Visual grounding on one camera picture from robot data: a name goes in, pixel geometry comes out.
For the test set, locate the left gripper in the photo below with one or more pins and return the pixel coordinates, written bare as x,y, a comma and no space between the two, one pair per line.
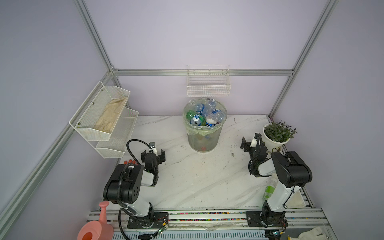
161,157

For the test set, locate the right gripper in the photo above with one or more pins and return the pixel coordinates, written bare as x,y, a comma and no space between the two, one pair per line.
246,145

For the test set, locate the blue label water bottle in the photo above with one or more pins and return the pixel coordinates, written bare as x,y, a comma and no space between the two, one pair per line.
219,116

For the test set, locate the pepsi bottle blue cap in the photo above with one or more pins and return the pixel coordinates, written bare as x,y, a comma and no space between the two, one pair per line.
210,123

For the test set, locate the green soda bottle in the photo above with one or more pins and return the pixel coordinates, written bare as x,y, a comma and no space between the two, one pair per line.
190,115

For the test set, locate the clear bottle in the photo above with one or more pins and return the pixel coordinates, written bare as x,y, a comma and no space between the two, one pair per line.
210,106

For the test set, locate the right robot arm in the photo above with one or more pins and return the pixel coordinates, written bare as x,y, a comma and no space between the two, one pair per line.
292,174

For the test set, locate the grey bin with green liner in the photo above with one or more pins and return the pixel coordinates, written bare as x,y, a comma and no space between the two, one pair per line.
201,138

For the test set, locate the potted green plant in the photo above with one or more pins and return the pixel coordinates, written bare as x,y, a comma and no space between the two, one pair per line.
277,134

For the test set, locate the orange work glove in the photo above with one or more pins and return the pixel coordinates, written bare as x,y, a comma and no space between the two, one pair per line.
130,162

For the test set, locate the lime label bottle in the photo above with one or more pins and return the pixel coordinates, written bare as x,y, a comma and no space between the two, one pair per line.
270,188

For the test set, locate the beige cloth in shelf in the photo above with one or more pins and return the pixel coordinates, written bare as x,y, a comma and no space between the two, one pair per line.
110,115

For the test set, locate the white two-tier mesh shelf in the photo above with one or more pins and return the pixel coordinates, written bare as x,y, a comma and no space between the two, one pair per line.
83,121

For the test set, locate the pink watering can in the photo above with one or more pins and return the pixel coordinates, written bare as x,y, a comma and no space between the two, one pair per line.
97,230

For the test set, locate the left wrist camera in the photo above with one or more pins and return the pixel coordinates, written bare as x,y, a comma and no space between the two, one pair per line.
153,148

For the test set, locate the white wire wall basket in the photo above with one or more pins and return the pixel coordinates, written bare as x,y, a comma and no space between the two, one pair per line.
208,81

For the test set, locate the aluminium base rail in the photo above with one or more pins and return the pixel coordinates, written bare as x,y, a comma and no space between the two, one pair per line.
223,225

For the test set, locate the white glove at rail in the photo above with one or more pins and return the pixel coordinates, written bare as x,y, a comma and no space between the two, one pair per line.
314,234

